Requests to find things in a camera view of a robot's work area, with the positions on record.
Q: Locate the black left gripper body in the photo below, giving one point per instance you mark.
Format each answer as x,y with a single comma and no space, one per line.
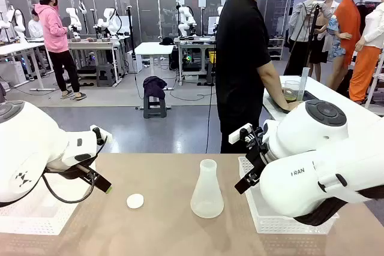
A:
75,172

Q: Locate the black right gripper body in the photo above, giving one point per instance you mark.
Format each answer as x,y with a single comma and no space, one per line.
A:
257,163

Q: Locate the white round flask cap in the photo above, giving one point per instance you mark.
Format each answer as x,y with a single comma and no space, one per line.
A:
135,201

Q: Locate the translucent plastic conical flask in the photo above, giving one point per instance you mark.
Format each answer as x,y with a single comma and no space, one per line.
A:
207,199

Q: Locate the white perforated plastic basket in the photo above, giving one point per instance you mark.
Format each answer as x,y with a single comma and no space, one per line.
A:
285,226
36,223

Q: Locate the clear plastic measuring beaker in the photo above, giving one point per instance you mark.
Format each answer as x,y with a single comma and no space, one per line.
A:
292,91

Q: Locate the clear graduated cylinder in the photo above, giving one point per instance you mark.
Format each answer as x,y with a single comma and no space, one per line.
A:
303,82

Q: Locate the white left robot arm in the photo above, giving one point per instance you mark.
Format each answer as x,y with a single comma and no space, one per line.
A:
30,142

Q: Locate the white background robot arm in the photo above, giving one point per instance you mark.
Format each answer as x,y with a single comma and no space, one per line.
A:
74,20
111,22
18,22
186,22

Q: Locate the person's right forearm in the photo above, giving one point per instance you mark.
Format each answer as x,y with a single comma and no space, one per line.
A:
271,85

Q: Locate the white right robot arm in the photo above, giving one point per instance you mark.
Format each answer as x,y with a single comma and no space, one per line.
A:
300,178

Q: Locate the person's right hand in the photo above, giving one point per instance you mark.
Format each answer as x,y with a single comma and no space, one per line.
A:
291,105

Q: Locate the black tray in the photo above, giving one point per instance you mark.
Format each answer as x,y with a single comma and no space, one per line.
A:
310,95

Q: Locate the grey step stool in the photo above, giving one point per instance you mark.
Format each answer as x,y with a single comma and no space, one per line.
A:
154,112

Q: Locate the grey plastic stool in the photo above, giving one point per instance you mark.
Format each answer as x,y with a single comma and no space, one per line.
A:
105,76

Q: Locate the person in black T-shirt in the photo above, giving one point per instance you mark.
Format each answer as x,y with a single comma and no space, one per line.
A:
237,58

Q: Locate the dark cloth bundle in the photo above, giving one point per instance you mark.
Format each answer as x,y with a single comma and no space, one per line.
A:
154,86

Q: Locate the yellow bin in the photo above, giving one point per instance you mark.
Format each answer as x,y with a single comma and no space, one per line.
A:
212,57

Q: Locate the shoe rack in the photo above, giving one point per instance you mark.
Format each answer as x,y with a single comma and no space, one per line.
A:
276,49

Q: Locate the white workbench with trays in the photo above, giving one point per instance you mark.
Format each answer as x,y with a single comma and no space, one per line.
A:
90,44

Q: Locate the grey-framed workbench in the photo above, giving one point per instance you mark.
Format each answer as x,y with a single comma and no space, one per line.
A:
192,41

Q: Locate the long white desk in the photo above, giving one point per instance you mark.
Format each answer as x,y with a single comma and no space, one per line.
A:
18,46

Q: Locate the mannequin in blue dress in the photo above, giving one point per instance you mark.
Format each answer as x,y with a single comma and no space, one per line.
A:
336,46

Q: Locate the mannequin in orange trousers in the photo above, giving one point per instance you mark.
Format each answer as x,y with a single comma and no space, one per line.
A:
364,67

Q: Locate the small white desk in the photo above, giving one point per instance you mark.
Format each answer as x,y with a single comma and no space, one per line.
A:
153,48

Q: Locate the black tripod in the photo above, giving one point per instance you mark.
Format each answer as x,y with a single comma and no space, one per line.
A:
312,28

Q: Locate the person in pink hoodie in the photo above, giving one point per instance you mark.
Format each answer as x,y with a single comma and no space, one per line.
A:
52,28

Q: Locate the black stand pole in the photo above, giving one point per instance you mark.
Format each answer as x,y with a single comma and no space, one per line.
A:
130,34

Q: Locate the seated person in white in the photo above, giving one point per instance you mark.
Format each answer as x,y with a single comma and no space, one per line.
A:
35,28

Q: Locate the mannequin in grey shirt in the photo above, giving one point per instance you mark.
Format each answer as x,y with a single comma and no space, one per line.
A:
300,19

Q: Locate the black hat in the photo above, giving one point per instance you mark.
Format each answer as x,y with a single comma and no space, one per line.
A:
166,41

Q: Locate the mannequin in orange coat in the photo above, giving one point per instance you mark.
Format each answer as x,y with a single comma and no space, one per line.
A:
349,22

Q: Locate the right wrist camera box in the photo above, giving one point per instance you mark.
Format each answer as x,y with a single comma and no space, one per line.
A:
238,133

